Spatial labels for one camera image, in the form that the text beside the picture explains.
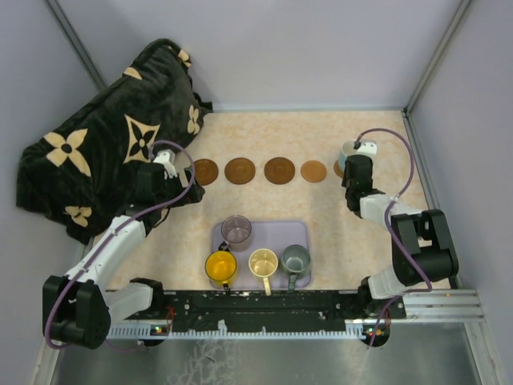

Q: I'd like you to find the light brown small coaster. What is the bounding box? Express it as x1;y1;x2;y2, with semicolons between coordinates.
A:
333;160;345;179
301;160;327;183

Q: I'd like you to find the cream and blue mug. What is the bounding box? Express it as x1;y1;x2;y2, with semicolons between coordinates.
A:
337;140;357;172

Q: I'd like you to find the dark brown grooved coaster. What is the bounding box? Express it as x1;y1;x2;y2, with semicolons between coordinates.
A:
194;158;219;186

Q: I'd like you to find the transparent purple cup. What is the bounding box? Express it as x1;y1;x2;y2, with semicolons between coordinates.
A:
219;215;252;252

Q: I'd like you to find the grey green mug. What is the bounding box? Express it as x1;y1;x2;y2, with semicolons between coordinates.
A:
280;245;311;291

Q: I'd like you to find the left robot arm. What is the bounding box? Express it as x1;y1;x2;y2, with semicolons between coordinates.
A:
42;161;204;350

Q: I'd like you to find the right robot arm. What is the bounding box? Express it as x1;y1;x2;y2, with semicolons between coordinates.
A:
341;155;459;313

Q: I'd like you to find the black floral plush blanket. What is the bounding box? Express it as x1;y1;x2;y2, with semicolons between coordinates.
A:
16;38;212;243

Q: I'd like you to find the yellow transparent mug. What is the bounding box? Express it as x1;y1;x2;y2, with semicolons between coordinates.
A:
204;251;238;292

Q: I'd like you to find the lavender plastic tray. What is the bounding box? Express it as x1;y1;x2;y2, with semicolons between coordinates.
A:
211;220;311;291

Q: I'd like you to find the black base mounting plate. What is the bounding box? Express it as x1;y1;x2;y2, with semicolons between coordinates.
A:
129;290;386;332

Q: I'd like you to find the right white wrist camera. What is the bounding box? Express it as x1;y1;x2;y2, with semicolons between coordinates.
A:
354;139;378;160

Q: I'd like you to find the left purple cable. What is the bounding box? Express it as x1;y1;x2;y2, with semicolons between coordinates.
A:
42;140;197;352

